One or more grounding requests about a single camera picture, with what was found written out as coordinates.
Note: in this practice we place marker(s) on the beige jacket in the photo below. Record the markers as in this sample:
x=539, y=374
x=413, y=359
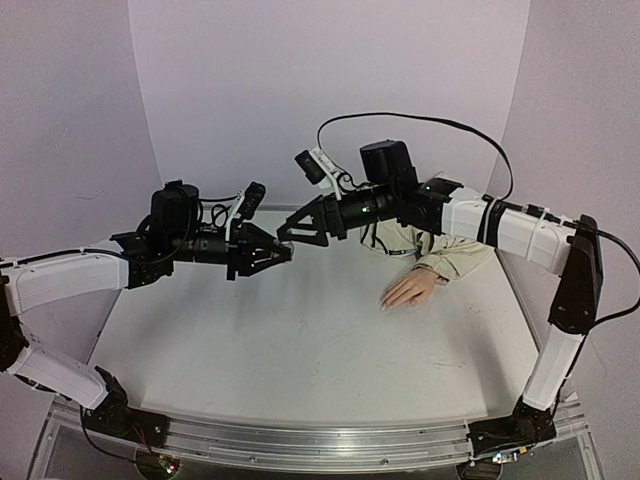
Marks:
x=450, y=257

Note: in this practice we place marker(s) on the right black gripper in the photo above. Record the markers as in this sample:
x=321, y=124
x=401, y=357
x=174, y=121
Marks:
x=334, y=216

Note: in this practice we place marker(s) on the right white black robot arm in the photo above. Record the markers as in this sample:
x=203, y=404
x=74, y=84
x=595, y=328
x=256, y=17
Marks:
x=447, y=229

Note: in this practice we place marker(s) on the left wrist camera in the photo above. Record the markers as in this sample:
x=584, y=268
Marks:
x=244, y=206

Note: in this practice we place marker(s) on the clear nail polish bottle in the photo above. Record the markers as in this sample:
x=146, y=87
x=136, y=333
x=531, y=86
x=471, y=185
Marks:
x=287, y=249

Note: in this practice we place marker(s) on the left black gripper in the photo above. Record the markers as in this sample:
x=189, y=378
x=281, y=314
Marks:
x=250, y=235

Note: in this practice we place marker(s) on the mannequin hand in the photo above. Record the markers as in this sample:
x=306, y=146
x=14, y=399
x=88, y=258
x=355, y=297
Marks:
x=412, y=289

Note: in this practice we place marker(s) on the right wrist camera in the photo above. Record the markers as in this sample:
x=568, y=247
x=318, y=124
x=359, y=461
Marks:
x=321, y=171

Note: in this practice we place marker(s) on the aluminium front rail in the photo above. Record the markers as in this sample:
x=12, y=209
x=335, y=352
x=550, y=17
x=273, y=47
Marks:
x=336, y=450

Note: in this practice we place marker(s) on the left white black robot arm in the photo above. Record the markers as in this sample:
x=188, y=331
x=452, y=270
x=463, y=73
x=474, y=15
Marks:
x=31, y=282

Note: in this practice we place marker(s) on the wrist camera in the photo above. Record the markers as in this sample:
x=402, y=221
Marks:
x=321, y=171
x=244, y=206

